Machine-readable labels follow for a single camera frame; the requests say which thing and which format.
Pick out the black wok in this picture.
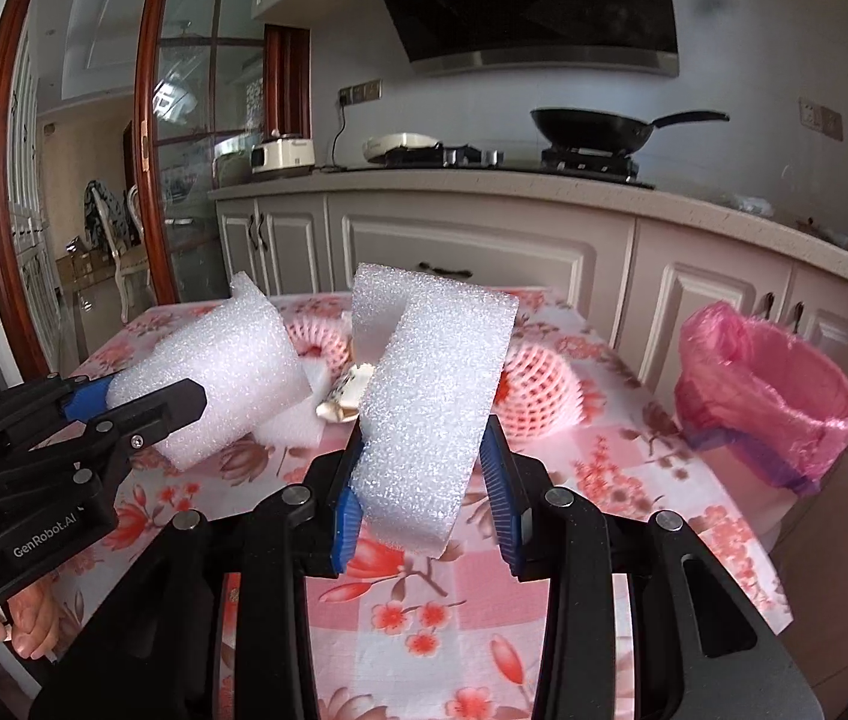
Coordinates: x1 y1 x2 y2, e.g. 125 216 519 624
530 106 731 155

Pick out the tall white foam block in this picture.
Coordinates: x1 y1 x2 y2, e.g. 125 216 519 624
349 262 521 562

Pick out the black range hood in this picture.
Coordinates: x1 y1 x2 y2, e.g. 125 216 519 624
358 0 681 77

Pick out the white trash bin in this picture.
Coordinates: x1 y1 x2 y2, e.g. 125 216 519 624
694 442 804 550

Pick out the pink floral tablecloth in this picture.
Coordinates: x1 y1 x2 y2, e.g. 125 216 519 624
0 285 792 720

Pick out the white dining chair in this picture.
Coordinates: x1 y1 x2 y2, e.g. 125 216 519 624
89 184 156 320

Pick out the small wall outlet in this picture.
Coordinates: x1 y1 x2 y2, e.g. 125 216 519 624
800 99 843 140

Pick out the flat white foam sheet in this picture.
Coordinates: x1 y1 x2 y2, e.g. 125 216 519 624
254 356 335 458

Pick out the white electric griddle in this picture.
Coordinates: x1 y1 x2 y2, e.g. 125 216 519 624
361 132 444 163

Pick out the white kitchen base cabinet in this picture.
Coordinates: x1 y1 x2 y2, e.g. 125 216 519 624
209 169 848 720

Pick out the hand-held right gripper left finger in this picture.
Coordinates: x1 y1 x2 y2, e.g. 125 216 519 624
29 420 365 720

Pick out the black power cable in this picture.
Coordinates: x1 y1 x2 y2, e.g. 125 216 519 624
319 99 351 170

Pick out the person's left hand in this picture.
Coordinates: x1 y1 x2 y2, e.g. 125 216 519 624
0 581 68 665

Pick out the pink trash bag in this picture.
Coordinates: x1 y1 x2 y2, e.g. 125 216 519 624
675 301 848 497

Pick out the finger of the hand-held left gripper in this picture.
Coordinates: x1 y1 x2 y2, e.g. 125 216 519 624
0 379 207 488
0 373 116 437

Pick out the wooden framed glass sliding door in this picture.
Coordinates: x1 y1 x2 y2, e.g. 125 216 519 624
0 0 312 380

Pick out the dark patterned garment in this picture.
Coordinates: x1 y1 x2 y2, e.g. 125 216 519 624
82 180 141 248

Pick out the cardboard box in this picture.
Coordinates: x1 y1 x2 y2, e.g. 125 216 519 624
56 246 111 282

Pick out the black gas stove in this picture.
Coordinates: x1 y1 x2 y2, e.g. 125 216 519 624
386 141 657 190

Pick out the white living room cabinet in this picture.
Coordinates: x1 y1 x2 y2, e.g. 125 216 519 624
7 37 48 346

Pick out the pink foam fruit net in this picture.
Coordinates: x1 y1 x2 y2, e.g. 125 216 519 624
284 315 356 383
495 341 584 442

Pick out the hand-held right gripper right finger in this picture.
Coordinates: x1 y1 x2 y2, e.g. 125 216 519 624
478 414 826 720

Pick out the notched white foam block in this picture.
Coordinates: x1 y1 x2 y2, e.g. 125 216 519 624
104 270 314 473

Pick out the cream rice cooker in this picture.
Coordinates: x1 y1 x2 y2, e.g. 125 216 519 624
250 133 317 175

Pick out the cream green print paper packet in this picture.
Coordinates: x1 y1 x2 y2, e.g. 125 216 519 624
314 361 376 422

